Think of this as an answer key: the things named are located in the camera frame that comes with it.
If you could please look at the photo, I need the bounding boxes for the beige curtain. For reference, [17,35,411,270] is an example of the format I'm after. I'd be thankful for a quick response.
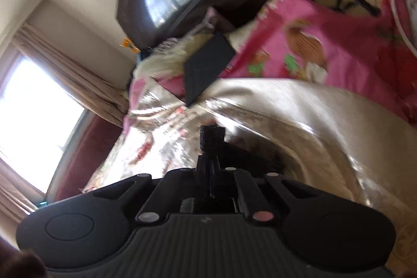
[12,22,131,129]
[0,160,39,217]

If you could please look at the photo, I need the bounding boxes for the gold floral bedspread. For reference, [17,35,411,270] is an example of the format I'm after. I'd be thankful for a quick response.
[81,70,417,278]

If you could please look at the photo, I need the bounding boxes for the yellow orange bag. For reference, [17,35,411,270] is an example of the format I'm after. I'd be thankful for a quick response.
[120,38,138,53]

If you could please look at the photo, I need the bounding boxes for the dark grey pants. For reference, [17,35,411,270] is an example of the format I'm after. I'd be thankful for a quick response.
[181,124,285,214]

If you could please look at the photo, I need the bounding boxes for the pink printed quilt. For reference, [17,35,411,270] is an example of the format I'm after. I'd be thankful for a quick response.
[224,0,417,118]

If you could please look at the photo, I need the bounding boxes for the blue cloth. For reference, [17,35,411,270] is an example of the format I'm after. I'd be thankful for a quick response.
[136,49,154,65]

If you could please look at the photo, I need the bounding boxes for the black flat case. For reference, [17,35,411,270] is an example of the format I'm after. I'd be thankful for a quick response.
[183,33,237,107]

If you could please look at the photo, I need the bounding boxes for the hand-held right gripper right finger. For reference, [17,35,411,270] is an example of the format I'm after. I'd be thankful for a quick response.
[211,154,316,223]

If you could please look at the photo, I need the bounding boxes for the dark red sofa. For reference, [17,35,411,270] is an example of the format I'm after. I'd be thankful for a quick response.
[53,113,127,201]

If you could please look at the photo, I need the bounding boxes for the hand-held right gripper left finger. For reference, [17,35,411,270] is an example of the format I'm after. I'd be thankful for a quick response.
[93,154,212,223]

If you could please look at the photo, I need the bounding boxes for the person's right hand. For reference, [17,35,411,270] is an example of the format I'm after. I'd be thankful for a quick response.
[0,244,47,278]

